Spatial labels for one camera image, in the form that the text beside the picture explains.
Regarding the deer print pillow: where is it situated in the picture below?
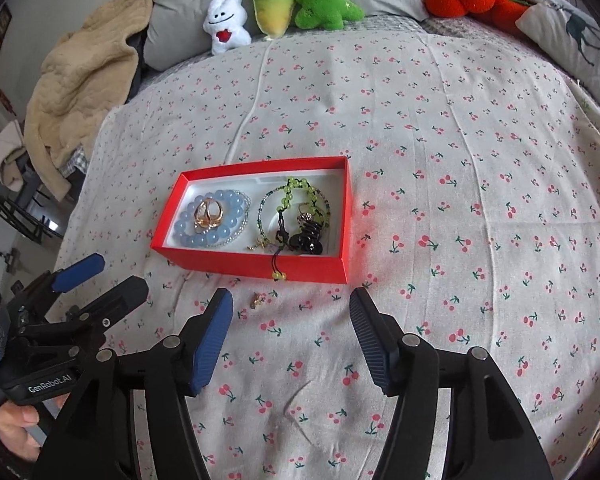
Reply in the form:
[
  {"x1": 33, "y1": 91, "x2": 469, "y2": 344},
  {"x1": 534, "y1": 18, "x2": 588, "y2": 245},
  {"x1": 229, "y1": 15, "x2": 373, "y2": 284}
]
[{"x1": 516, "y1": 0, "x2": 600, "y2": 104}]

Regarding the cherry print bedsheet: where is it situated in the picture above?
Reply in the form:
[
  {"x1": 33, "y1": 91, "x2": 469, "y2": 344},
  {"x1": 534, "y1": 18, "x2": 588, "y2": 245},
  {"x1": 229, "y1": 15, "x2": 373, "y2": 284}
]
[{"x1": 58, "y1": 26, "x2": 600, "y2": 479}]

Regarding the red jewelry box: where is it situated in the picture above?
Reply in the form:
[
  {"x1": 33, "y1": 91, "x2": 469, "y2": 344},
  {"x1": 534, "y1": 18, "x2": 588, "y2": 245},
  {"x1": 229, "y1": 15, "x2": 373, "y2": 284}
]
[{"x1": 150, "y1": 156, "x2": 352, "y2": 284}]

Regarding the gold ring ornament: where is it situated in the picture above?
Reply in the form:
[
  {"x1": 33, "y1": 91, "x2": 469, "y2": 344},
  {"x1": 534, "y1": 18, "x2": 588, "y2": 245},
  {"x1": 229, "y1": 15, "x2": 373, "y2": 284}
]
[{"x1": 193, "y1": 197, "x2": 228, "y2": 234}]

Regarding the beige quilted blanket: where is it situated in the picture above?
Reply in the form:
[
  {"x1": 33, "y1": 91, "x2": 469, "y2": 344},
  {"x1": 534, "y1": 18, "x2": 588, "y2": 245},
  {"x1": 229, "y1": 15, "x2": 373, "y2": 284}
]
[{"x1": 23, "y1": 0, "x2": 152, "y2": 202}]

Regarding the light blue bead bracelet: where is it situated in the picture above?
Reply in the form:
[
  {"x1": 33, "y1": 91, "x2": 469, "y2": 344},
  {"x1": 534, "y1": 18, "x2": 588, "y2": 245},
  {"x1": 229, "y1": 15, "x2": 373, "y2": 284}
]
[{"x1": 172, "y1": 188, "x2": 250, "y2": 250}]

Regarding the small gold charm earring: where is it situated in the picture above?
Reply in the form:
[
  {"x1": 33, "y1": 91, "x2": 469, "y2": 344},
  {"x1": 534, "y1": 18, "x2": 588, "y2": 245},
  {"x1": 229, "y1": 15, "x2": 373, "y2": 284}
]
[{"x1": 250, "y1": 294, "x2": 266, "y2": 309}]

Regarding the lime green bead bracelet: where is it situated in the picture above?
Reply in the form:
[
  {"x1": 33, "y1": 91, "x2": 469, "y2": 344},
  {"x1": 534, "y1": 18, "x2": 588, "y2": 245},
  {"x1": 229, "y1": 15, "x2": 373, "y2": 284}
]
[{"x1": 270, "y1": 175, "x2": 330, "y2": 281}]

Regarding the green seed bead necklace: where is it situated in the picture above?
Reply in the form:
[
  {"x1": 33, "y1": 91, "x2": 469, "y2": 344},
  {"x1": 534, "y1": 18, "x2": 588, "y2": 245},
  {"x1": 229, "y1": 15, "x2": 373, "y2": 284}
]
[{"x1": 255, "y1": 184, "x2": 332, "y2": 252}]

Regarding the black hair claw clip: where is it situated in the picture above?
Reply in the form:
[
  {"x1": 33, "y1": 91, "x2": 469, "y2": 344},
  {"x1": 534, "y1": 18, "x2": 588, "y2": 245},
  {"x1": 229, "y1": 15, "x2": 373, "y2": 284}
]
[{"x1": 288, "y1": 212, "x2": 324, "y2": 256}]

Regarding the person's left hand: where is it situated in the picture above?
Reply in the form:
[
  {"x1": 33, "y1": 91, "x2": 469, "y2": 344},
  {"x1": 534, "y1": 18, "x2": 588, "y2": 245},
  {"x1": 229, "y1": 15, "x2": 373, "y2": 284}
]
[{"x1": 0, "y1": 401, "x2": 41, "y2": 463}]

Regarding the white bunny plush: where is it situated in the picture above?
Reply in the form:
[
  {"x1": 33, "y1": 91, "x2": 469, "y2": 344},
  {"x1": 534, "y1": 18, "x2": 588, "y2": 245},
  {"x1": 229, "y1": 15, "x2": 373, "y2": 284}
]
[{"x1": 202, "y1": 0, "x2": 251, "y2": 55}]

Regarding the green yellow carrot plush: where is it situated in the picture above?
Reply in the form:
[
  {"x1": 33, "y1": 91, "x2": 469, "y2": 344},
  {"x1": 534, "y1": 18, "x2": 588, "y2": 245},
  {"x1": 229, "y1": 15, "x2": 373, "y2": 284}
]
[{"x1": 252, "y1": 0, "x2": 296, "y2": 40}]

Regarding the green tree plush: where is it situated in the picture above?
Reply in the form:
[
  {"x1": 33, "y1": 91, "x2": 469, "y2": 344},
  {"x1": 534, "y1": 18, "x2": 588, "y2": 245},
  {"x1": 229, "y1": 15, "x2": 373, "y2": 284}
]
[{"x1": 294, "y1": 0, "x2": 365, "y2": 30}]

